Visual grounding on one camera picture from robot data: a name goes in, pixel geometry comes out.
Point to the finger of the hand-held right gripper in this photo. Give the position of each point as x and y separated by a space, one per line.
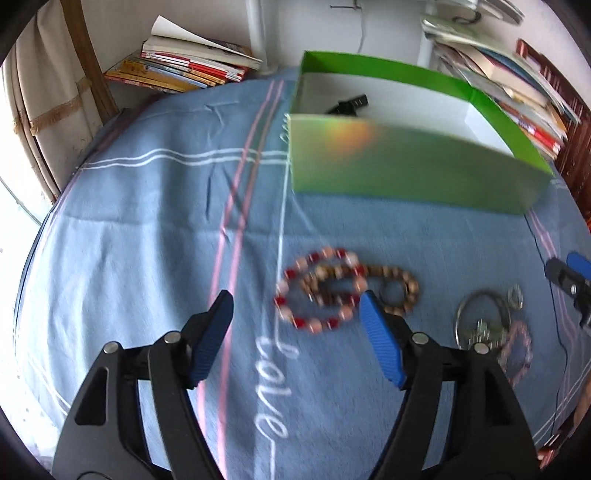
580 264
557 272

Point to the green stone pendant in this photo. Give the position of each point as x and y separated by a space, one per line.
482 333

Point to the black wristwatch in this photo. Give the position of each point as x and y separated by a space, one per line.
347 104

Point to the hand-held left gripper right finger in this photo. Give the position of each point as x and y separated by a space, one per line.
382 341

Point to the beige curtain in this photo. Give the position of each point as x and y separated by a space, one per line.
41 92

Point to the small silver pendant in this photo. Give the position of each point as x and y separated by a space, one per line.
516 296

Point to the brown wooden frame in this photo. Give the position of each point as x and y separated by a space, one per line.
90 60

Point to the large stack of books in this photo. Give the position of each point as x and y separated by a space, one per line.
503 78

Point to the small stack of books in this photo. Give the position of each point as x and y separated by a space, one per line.
184 62

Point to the blue striped bedsheet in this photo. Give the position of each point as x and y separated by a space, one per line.
152 221

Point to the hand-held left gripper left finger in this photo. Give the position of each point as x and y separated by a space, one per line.
210 344

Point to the green cardboard box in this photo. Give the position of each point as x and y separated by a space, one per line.
392 170

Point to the silver bangle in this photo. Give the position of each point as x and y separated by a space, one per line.
460 310

